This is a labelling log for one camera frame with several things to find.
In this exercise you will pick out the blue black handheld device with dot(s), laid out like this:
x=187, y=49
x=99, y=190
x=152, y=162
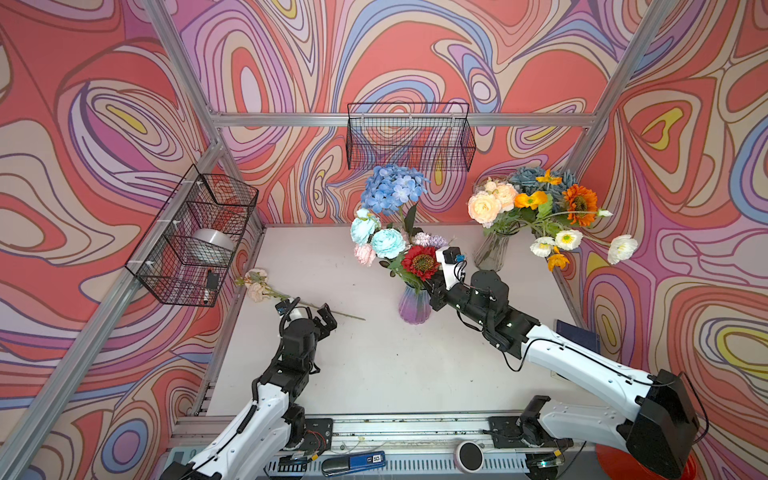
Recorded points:
x=353, y=463

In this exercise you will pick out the white flower spray stem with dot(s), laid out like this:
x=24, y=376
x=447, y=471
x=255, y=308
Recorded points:
x=566, y=231

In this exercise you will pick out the black wire basket back wall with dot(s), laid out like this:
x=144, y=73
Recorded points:
x=426, y=136

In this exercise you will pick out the clear ribbed glass vase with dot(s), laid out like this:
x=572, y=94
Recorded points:
x=491, y=253

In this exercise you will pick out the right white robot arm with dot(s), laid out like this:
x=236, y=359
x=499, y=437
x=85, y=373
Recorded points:
x=649, y=416

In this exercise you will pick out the yellow orange poppy stem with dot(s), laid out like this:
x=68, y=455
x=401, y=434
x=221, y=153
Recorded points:
x=531, y=206

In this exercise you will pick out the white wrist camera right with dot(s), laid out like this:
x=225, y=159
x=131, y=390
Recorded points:
x=452, y=263

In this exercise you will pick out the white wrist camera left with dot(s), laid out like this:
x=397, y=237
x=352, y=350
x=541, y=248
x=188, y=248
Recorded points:
x=292, y=309

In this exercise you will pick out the black wire basket wall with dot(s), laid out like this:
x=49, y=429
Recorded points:
x=201, y=226
x=426, y=136

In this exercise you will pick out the black wire basket left wall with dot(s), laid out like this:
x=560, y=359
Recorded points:
x=201, y=226

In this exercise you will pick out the red cup with markers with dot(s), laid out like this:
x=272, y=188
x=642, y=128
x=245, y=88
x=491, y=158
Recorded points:
x=619, y=465

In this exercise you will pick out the silver tape roll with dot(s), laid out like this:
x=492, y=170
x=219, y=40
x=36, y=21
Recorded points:
x=211, y=247

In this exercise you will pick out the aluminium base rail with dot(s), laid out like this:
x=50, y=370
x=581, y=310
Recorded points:
x=420, y=429

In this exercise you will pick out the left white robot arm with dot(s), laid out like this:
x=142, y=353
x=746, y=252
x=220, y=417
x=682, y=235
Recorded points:
x=272, y=420

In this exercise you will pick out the blue hydrangea flower stem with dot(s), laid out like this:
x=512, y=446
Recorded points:
x=395, y=191

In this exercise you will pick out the round pink black speaker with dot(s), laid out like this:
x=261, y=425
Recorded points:
x=468, y=457

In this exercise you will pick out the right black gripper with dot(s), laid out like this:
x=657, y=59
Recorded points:
x=437, y=297

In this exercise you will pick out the pale pink rose stem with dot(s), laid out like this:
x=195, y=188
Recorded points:
x=257, y=286

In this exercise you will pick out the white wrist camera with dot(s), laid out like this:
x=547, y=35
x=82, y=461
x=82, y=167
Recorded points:
x=452, y=263
x=292, y=309

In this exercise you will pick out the dark blue book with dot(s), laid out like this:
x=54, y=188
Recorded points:
x=580, y=336

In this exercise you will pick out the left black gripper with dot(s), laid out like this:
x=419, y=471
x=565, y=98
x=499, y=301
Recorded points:
x=327, y=321

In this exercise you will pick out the red flower stem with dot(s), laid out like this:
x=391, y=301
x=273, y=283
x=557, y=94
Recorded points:
x=417, y=266

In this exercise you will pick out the purple glass vase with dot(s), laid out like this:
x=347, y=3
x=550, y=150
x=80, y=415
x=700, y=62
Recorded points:
x=414, y=306

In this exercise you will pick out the dusty blue rose bunch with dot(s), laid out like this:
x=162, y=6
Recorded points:
x=555, y=183

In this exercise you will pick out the orange gerbera flower stem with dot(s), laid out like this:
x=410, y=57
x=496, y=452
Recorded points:
x=582, y=205

